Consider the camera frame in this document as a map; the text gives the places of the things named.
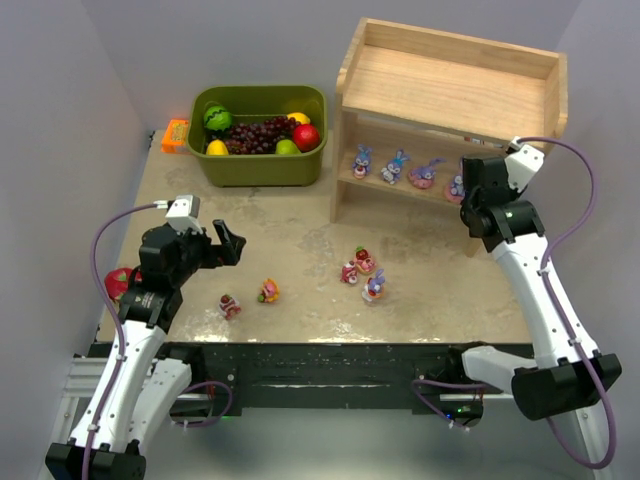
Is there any purple bunny pink donut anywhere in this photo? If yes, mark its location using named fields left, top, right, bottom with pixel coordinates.
left=407, top=157, right=446, bottom=190
left=444, top=159, right=465, bottom=205

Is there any purple bunny with bottle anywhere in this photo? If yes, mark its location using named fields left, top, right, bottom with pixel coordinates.
left=380, top=149, right=410, bottom=185

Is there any purple bunny strawberry cake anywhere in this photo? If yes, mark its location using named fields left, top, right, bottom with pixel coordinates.
left=352, top=144, right=373, bottom=180

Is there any purple bunny orange cup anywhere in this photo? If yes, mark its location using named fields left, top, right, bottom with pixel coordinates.
left=362, top=269, right=385, bottom=303

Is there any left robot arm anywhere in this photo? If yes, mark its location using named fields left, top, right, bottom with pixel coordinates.
left=45, top=217, right=246, bottom=479

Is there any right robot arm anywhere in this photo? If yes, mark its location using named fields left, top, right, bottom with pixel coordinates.
left=459, top=153, right=622, bottom=421

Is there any red white box behind shelf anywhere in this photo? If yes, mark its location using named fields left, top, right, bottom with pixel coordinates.
left=463, top=136, right=504, bottom=149

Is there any wooden two-tier shelf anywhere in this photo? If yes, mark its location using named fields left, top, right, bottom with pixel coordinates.
left=329, top=17, right=569, bottom=259

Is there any red strawberry bear figure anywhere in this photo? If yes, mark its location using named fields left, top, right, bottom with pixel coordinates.
left=218, top=294, right=242, bottom=321

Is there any pink bear yellow flower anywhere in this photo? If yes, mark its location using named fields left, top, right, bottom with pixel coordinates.
left=257, top=278, right=280, bottom=303

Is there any red strawberry toy at edge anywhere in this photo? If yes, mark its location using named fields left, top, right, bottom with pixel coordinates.
left=104, top=267, right=132, bottom=303

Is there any yellow lemon toy front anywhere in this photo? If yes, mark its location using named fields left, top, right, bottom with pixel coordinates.
left=206, top=139, right=229, bottom=156

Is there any yellow lemon toy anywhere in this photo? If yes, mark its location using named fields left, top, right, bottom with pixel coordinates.
left=287, top=112, right=311, bottom=124
left=206, top=139, right=229, bottom=156

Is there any purple grape bunch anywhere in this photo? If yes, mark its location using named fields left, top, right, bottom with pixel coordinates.
left=222, top=116, right=301, bottom=155

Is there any green plastic basin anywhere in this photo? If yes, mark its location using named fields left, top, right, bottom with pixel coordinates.
left=186, top=85, right=328, bottom=187

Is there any green pear toy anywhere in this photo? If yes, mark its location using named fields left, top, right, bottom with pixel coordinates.
left=275, top=138, right=301, bottom=155

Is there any orange snack box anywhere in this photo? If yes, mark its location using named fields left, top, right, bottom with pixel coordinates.
left=161, top=119, right=189, bottom=154

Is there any green watermelon toy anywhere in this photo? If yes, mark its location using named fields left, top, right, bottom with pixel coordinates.
left=203, top=105, right=233, bottom=132

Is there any pink bear with cake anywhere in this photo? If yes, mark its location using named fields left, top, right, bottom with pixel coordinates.
left=340, top=261, right=358, bottom=285

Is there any red apple toy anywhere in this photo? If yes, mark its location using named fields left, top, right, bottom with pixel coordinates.
left=292, top=124, right=321, bottom=152

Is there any pink bear strawberry donut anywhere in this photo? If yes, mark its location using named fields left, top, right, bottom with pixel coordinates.
left=354, top=246, right=377, bottom=275

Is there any yellow lemon toy back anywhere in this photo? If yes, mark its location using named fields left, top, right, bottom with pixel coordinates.
left=287, top=112, right=311, bottom=124

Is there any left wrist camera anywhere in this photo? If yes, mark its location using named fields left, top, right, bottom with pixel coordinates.
left=153, top=194, right=204, bottom=234

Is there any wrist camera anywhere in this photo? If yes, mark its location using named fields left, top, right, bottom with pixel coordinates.
left=504, top=137, right=545, bottom=194
left=153, top=194, right=204, bottom=234

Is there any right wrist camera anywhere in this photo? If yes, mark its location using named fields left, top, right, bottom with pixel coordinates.
left=504, top=137, right=545, bottom=194

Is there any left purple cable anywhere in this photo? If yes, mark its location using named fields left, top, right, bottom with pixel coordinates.
left=80, top=202, right=171, bottom=480

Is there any purple cable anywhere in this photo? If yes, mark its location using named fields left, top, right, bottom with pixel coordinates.
left=80, top=202, right=171, bottom=480
left=410, top=136, right=619, bottom=470

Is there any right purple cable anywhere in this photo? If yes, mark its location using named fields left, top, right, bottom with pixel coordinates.
left=410, top=136, right=619, bottom=470

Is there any black base frame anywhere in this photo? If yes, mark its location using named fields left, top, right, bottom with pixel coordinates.
left=157, top=342, right=500, bottom=426

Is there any aluminium rail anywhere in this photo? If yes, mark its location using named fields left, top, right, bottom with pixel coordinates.
left=45, top=340, right=621, bottom=479

